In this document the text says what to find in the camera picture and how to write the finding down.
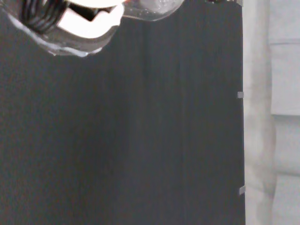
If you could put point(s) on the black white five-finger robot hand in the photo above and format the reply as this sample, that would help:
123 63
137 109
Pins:
98 25

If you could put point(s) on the black bench cloth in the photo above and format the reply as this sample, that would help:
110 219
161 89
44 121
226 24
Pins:
117 140

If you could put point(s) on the grey tape strip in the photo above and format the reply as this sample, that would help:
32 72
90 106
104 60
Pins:
240 95
242 190

